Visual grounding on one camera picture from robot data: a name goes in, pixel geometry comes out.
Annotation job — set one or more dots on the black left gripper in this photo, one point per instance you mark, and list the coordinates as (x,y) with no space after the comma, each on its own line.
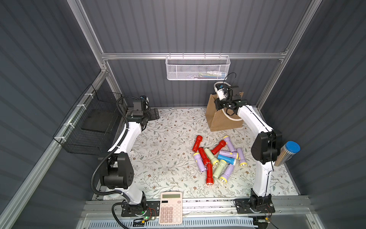
(153,114)

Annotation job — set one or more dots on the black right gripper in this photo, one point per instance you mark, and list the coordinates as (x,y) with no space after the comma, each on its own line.
(226,104)

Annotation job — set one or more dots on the brown paper tote bag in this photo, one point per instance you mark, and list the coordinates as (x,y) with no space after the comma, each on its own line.
(218,120)

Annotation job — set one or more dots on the purple flashlight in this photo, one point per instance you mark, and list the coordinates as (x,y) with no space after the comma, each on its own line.
(199,162)
(241,157)
(229,143)
(227,173)

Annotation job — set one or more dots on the red flashlight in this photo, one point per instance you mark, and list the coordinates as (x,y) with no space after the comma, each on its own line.
(197,143)
(219,147)
(204,157)
(209,174)

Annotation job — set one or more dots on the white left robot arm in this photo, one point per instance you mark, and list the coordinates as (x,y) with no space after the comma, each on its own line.
(116,171)

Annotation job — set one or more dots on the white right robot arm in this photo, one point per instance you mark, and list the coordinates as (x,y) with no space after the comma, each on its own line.
(266,146)

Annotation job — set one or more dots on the markers in white basket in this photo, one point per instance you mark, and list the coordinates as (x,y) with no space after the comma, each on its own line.
(210,75)

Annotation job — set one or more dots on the purple flashlight horizontal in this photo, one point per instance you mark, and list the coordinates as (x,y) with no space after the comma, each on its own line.
(229,154)

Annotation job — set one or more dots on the blue flashlight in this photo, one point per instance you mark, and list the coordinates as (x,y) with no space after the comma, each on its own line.
(229,160)

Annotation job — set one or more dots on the green flashlight upper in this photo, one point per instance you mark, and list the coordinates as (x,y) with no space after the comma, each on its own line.
(214,161)

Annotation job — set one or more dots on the green flashlight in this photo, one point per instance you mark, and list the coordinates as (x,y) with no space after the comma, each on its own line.
(219,169)
(214,161)

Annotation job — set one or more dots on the green flashlight lower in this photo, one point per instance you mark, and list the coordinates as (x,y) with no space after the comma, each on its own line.
(219,169)

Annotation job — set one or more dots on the purple flashlight bottom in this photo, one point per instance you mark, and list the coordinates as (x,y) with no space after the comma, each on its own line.
(227,173)

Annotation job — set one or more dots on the blue-lidded cylinder container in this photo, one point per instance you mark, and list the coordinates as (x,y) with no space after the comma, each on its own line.
(288,150)

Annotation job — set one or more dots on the red flashlight bottom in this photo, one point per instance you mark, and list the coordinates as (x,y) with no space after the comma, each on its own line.
(209,174)

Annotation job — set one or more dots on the pink calculator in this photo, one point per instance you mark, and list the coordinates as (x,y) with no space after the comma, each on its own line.
(171,208)

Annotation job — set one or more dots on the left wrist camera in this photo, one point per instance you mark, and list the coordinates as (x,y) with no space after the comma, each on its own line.
(141,104)

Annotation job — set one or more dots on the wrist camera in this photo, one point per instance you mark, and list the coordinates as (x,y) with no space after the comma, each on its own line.
(141,104)
(228,92)

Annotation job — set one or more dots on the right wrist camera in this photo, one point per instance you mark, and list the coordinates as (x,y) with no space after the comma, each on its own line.
(228,92)

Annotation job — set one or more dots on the white wire mesh basket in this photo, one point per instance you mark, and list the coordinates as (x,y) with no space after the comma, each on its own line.
(182,67)

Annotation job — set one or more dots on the black wire basket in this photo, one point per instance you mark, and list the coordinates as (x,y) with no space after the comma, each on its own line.
(92,126)

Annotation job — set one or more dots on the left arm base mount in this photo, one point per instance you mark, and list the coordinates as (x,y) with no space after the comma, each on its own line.
(147,208)

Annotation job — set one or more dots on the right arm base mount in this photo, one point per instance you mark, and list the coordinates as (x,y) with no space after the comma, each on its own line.
(254,204)

